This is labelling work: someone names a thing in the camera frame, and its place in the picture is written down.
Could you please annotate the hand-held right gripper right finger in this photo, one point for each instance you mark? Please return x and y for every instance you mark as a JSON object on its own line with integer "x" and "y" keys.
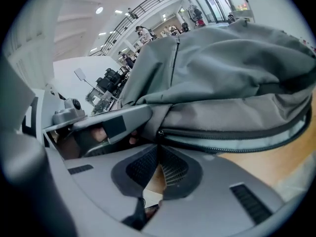
{"x": 212, "y": 206}

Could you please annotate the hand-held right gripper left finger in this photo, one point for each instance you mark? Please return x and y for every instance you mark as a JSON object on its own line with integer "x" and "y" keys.
{"x": 98, "y": 179}

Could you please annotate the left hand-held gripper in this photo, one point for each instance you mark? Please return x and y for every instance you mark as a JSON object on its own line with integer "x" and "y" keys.
{"x": 66, "y": 116}

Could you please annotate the black bag zipper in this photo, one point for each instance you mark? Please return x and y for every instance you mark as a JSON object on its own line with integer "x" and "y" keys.
{"x": 209, "y": 133}

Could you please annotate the grey fabric bag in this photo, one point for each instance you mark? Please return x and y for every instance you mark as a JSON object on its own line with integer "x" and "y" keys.
{"x": 222, "y": 70}

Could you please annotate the person's left hand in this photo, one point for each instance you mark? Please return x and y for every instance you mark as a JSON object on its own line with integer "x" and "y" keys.
{"x": 98, "y": 134}

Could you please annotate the cluttered workbench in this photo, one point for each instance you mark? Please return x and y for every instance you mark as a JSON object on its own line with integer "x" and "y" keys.
{"x": 100, "y": 102}

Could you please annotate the black office chair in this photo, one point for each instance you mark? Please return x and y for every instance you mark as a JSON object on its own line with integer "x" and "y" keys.
{"x": 103, "y": 83}
{"x": 108, "y": 72}
{"x": 117, "y": 79}

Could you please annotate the white panel on stand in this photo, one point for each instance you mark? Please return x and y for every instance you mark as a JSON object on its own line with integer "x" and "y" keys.
{"x": 80, "y": 73}

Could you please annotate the black metal balcony railing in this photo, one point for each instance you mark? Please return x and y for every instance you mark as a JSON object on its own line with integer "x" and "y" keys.
{"x": 116, "y": 29}

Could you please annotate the round ceiling lamp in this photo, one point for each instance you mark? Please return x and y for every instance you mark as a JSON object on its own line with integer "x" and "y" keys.
{"x": 99, "y": 10}

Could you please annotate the clothes rack with garments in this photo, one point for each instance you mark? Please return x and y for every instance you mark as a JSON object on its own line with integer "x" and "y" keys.
{"x": 196, "y": 15}

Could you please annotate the grey metal cart frame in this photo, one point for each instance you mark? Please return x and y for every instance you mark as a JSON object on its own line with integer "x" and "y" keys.
{"x": 240, "y": 15}

